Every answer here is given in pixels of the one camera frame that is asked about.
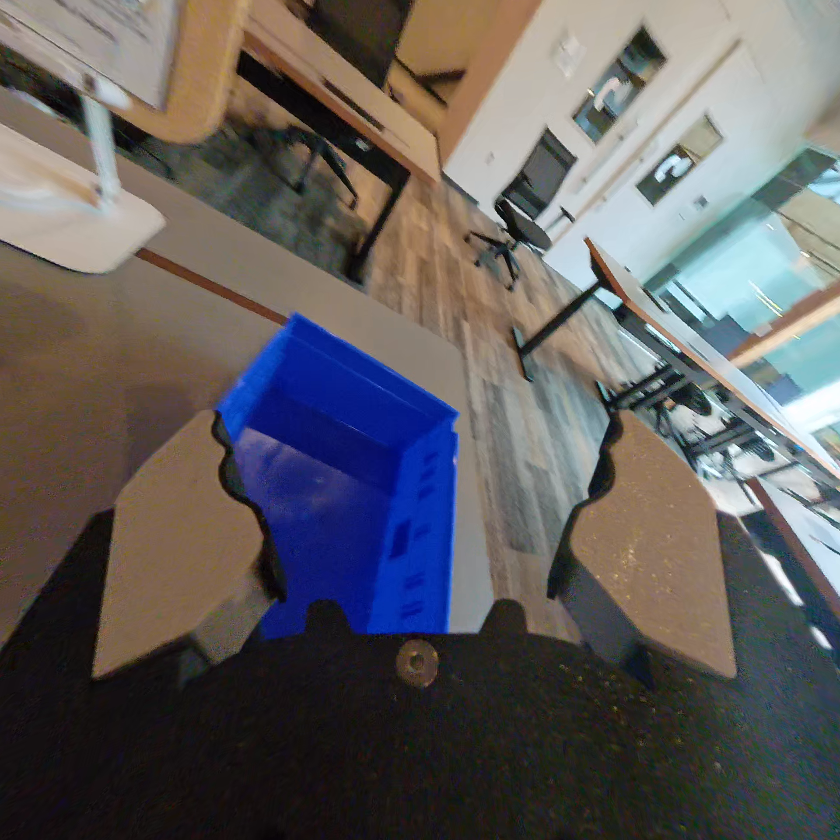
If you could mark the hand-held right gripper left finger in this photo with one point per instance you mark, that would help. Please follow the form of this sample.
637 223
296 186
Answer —
177 538

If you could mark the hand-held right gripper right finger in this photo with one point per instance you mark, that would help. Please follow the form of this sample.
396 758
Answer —
643 538

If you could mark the blue plastic bin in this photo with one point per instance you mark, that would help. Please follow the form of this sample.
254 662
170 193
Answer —
341 499

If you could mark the brown edged desk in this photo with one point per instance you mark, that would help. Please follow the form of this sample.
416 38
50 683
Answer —
787 535

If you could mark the long wooden desk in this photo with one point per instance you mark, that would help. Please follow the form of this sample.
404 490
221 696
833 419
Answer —
663 315

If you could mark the white metal document stand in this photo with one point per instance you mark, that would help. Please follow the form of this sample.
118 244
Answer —
65 223

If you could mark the black office chair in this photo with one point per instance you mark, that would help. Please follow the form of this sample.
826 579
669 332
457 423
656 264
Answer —
361 33
544 170

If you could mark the light wooden rounded table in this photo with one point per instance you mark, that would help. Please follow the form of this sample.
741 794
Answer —
197 79

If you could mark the wooden desk with black legs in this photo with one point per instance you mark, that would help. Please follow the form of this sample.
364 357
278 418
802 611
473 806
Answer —
295 52

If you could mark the framed wall picture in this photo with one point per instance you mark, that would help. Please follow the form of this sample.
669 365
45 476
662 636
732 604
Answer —
617 85
679 161

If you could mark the white wall sign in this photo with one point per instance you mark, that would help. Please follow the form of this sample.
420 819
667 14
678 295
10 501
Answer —
571 52

